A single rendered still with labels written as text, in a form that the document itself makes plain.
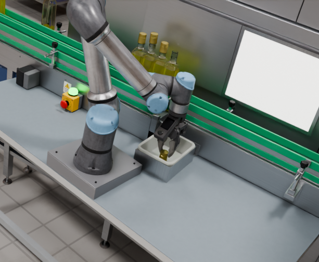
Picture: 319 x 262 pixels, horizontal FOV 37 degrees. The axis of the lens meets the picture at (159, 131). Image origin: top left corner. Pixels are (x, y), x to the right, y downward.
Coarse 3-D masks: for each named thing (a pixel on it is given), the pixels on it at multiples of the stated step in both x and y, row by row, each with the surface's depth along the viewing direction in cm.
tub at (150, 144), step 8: (152, 136) 205; (144, 144) 200; (152, 144) 207; (168, 144) 213; (184, 144) 209; (192, 144) 206; (144, 152) 194; (152, 152) 207; (176, 152) 211; (184, 152) 199; (160, 160) 191; (168, 160) 205; (176, 160) 193
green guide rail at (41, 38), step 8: (0, 16) 250; (8, 24) 249; (16, 24) 246; (24, 32) 245; (32, 32) 242; (40, 40) 241; (48, 40) 238; (56, 48) 238; (64, 48) 235; (72, 56) 234; (80, 56) 231; (112, 72) 224; (120, 80) 224
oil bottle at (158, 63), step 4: (156, 60) 213; (160, 60) 212; (164, 60) 213; (152, 64) 215; (156, 64) 214; (160, 64) 213; (152, 68) 216; (156, 68) 215; (160, 68) 213; (152, 72) 216; (156, 72) 215; (160, 72) 214
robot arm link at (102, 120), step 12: (96, 108) 176; (108, 108) 178; (96, 120) 172; (108, 120) 173; (84, 132) 177; (96, 132) 173; (108, 132) 174; (84, 144) 178; (96, 144) 175; (108, 144) 177
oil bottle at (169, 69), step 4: (164, 64) 212; (168, 64) 211; (172, 64) 210; (176, 64) 211; (164, 68) 212; (168, 68) 211; (172, 68) 210; (176, 68) 212; (164, 72) 213; (168, 72) 212; (172, 72) 211; (176, 72) 213
